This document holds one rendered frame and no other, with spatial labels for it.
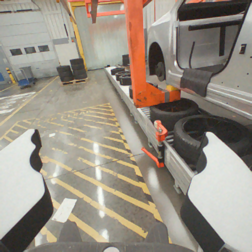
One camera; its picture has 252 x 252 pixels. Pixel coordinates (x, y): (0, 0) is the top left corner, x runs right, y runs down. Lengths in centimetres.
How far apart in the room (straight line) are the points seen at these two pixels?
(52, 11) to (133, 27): 1099
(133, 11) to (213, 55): 122
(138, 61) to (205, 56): 97
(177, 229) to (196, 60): 193
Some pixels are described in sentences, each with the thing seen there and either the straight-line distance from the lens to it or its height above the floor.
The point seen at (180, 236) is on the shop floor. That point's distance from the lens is 141.
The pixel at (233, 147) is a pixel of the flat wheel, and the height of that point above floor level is 50.
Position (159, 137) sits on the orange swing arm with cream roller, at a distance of 140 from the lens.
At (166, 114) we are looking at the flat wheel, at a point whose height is 50.
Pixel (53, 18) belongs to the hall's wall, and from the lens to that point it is 1259.
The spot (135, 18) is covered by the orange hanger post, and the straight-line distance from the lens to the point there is 185.
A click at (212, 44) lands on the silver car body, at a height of 118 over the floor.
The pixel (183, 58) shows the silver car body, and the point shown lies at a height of 108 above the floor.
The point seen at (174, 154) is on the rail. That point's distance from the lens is 136.
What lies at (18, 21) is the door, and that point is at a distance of 1299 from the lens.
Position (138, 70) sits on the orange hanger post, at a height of 102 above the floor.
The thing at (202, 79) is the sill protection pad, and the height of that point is 93.
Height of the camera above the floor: 129
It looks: 30 degrees down
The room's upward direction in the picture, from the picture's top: 8 degrees counter-clockwise
